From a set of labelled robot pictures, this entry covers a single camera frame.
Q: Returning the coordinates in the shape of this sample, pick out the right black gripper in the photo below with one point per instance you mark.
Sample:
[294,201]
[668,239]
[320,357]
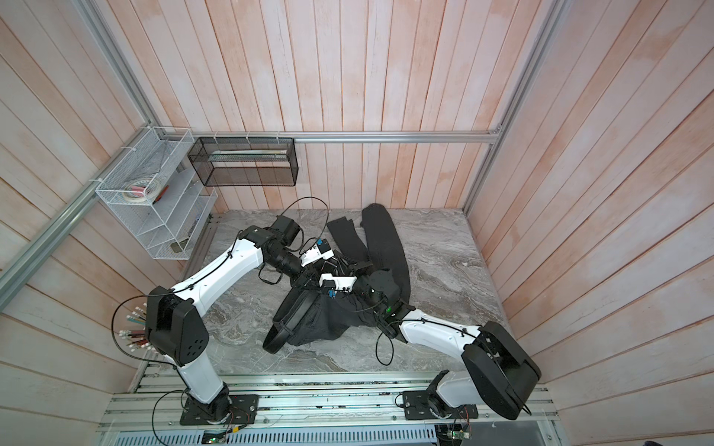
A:
[363,276]

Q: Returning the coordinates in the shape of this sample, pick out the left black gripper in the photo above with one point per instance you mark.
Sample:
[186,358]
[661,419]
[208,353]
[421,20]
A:
[307,274]

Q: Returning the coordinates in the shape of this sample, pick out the black leather belt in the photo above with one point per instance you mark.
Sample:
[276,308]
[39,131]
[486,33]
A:
[288,318]

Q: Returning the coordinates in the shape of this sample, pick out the dark grey trousers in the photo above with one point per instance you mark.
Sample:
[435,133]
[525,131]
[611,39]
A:
[330,317]

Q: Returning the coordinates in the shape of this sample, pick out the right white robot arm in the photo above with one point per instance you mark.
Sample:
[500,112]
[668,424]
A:
[498,373]

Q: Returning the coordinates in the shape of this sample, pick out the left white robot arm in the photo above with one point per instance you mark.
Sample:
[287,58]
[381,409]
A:
[174,318]

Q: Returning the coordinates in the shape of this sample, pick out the bundle of coloured pencils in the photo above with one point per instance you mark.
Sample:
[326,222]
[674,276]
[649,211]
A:
[135,336]

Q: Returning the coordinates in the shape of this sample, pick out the tape roll in shelf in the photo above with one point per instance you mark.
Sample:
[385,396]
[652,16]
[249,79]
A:
[141,190]

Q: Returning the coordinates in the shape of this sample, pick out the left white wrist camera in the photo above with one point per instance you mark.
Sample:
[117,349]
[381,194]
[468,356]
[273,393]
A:
[320,251]

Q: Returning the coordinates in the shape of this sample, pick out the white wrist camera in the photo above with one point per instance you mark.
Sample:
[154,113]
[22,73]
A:
[343,284]
[320,251]

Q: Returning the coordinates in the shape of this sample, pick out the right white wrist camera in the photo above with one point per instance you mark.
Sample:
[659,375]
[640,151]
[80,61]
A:
[343,284]

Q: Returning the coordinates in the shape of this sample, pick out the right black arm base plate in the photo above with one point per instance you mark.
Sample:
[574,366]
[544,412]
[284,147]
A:
[422,405]

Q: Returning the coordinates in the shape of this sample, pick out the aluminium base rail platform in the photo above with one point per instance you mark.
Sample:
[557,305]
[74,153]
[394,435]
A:
[321,409]

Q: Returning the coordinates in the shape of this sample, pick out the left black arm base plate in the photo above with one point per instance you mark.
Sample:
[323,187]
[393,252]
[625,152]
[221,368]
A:
[226,409]

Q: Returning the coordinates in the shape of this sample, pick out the black mesh wall basket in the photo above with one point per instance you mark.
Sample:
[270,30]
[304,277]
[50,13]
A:
[245,162]

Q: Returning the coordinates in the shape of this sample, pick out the white wire mesh shelf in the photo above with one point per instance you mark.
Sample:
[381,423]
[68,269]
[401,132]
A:
[157,195]

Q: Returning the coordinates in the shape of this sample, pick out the aluminium frame rail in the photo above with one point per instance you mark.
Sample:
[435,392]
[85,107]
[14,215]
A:
[350,79]

